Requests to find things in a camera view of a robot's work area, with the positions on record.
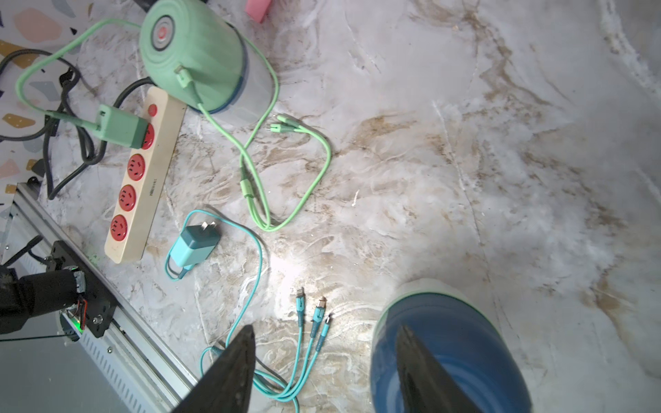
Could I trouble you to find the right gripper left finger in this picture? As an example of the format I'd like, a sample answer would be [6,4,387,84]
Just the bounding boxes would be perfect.
[172,325,256,413]

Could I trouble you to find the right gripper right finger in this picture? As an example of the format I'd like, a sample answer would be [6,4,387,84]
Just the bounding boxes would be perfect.
[395,325,481,413]

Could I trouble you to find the teal charging cable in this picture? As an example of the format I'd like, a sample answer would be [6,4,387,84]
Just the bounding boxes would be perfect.
[164,208,334,413]

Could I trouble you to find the teal USB charger plug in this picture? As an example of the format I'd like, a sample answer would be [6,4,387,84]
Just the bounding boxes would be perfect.
[166,221,221,274]

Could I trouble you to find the beige red power strip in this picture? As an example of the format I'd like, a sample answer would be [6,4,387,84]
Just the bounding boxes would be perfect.
[104,86,187,263]

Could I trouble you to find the green USB charger plug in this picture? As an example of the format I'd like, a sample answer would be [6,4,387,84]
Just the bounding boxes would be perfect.
[94,104,148,149]

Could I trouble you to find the green charging cable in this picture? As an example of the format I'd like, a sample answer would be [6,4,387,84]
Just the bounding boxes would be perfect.
[14,18,332,233]

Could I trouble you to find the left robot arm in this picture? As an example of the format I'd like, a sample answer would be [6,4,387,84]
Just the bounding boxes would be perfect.
[1,267,86,334]

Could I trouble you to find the pink toy microphone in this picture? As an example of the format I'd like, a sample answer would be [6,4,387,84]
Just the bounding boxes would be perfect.
[244,0,272,23]

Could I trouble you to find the aluminium front rail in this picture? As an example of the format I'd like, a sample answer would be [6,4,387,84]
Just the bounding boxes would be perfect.
[1,183,196,412]

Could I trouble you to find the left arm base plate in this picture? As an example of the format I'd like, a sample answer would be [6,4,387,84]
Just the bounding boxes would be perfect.
[48,241,119,338]

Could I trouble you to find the black power strip cord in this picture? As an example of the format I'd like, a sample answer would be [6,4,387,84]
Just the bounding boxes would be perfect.
[0,48,156,201]

